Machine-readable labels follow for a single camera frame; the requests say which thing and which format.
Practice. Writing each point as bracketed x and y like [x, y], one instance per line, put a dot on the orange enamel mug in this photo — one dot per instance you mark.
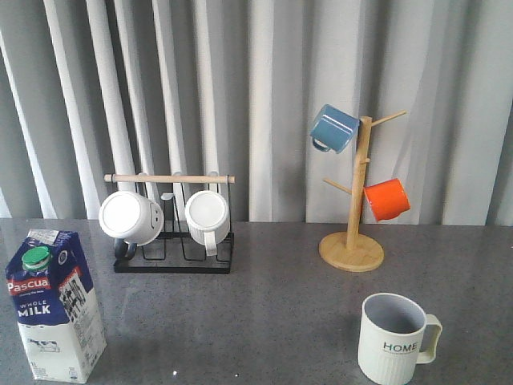
[387, 200]

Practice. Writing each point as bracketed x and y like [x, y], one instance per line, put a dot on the blue white milk carton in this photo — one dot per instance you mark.
[55, 302]

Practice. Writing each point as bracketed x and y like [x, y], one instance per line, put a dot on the white ribbed hanging mug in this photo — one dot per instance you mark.
[207, 217]

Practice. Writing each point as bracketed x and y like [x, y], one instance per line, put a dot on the wooden mug tree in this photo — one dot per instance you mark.
[350, 250]

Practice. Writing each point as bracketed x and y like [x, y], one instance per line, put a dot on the white smiley face mug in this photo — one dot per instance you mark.
[132, 220]

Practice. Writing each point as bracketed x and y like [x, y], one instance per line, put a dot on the blue enamel mug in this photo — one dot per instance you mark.
[333, 129]

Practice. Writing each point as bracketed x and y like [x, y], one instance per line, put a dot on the white HOME mug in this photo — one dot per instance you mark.
[395, 336]

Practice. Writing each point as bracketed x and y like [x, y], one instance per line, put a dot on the black wire mug rack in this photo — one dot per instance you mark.
[174, 250]

